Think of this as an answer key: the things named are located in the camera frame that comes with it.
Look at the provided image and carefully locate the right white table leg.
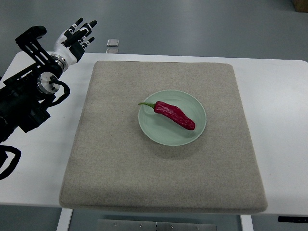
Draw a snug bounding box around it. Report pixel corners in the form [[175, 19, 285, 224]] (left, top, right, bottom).
[[240, 215, 254, 231]]

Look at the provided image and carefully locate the black braided cable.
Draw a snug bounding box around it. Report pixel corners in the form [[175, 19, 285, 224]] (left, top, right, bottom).
[[0, 144, 22, 180]]

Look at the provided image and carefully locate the white table leg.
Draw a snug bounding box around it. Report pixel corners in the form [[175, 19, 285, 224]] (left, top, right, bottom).
[[56, 208, 73, 231], [240, 215, 254, 231]]

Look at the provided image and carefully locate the metal table crossbar plate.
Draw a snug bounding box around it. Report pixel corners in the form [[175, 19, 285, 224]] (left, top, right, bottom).
[[96, 219, 217, 231]]

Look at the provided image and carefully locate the left white table leg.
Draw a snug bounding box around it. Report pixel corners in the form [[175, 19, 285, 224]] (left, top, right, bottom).
[[56, 208, 73, 231]]

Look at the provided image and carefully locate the red chili pepper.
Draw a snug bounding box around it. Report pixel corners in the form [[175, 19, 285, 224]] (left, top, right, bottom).
[[138, 101, 196, 130]]

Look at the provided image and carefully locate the black table control panel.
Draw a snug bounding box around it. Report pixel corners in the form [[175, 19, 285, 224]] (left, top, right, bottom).
[[278, 216, 308, 223]]

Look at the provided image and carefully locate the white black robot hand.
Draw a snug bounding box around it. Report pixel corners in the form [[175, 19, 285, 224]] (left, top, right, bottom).
[[52, 18, 97, 68]]

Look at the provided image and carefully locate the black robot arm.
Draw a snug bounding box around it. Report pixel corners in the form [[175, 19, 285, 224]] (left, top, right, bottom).
[[0, 26, 70, 142]]

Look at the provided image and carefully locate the light green plate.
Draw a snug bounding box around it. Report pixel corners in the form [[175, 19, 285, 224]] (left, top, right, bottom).
[[138, 90, 206, 146]]

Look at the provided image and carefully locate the beige felt mat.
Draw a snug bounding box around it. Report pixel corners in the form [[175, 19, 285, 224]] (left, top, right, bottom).
[[59, 61, 268, 214]]

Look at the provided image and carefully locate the brown cardboard box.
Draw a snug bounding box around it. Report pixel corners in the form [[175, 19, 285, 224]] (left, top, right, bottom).
[[292, 0, 308, 13]]

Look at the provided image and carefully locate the clear floor socket cover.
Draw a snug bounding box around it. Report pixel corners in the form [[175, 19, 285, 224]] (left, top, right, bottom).
[[106, 38, 119, 47]]

